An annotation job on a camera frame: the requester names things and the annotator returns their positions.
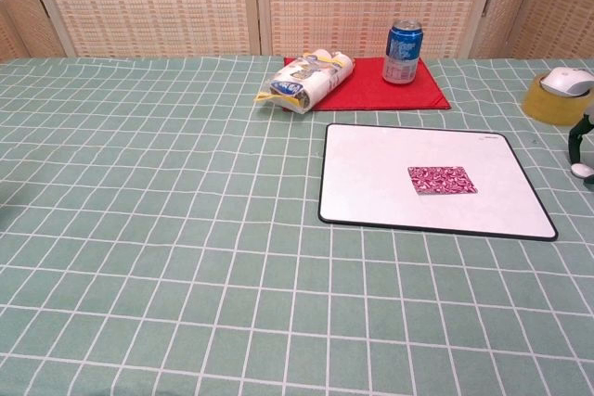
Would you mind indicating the white snack bag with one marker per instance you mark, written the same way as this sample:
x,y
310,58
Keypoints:
x,y
306,83

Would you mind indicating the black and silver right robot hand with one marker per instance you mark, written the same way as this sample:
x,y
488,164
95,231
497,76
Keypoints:
x,y
575,141

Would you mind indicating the pink patterned rectangular card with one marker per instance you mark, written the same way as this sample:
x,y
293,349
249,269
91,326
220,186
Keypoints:
x,y
442,180

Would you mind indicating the small white bottle cap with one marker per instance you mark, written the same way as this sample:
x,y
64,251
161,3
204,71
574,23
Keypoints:
x,y
581,171

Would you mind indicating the blue soda can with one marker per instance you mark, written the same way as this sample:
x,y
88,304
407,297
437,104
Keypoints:
x,y
403,55

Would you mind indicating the metal screen hinge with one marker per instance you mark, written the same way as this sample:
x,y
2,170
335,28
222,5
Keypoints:
x,y
486,5

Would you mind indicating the white computer mouse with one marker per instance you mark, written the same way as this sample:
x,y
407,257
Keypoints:
x,y
568,82

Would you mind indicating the red cloth mat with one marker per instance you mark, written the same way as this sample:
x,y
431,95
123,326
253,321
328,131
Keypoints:
x,y
371,92

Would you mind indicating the green checked tablecloth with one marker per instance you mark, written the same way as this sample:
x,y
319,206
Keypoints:
x,y
185,252

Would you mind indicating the yellow packing tape roll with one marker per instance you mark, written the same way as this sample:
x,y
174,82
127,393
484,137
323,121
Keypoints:
x,y
547,111

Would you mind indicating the white board with black edge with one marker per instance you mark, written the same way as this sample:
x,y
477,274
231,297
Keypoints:
x,y
371,182

